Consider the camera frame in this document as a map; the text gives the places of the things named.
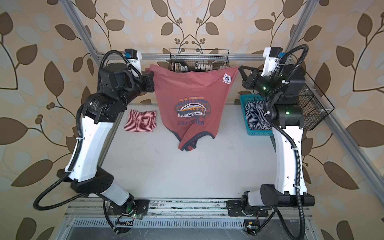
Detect black wire basket right wall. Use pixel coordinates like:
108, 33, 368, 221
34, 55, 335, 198
298, 63, 335, 131

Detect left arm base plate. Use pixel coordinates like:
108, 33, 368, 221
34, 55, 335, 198
109, 199, 150, 217

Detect black wire basket wall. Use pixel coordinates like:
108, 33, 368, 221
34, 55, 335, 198
298, 63, 335, 131
168, 48, 230, 72

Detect maroon tank top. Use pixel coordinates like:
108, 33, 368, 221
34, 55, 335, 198
150, 65, 239, 152

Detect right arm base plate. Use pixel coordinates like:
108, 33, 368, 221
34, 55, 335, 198
226, 200, 269, 218

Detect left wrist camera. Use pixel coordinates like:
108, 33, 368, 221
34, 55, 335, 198
124, 49, 142, 72

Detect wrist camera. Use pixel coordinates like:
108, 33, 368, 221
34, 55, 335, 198
261, 47, 284, 77
124, 49, 142, 72

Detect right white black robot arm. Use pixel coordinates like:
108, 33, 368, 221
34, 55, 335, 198
239, 65, 315, 240

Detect red white striped tank top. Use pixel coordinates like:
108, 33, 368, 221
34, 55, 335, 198
124, 110, 157, 132

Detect navy white striped tank top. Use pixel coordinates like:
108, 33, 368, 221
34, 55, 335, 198
244, 101, 272, 131

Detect black tool with vials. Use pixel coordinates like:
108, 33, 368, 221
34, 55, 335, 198
172, 60, 227, 73

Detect black wire basket back wall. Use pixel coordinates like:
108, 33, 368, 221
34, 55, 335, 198
168, 48, 230, 72

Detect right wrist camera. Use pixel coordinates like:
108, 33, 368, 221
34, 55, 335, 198
261, 47, 284, 77

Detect aluminium front rail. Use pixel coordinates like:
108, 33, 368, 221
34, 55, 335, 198
63, 197, 313, 220

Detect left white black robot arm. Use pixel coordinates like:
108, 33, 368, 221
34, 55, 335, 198
33, 63, 155, 211

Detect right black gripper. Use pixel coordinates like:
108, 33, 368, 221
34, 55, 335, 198
240, 65, 280, 106

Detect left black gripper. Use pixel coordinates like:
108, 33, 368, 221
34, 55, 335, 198
113, 67, 152, 108

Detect teal plastic basket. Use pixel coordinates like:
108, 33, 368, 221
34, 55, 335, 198
240, 94, 273, 136

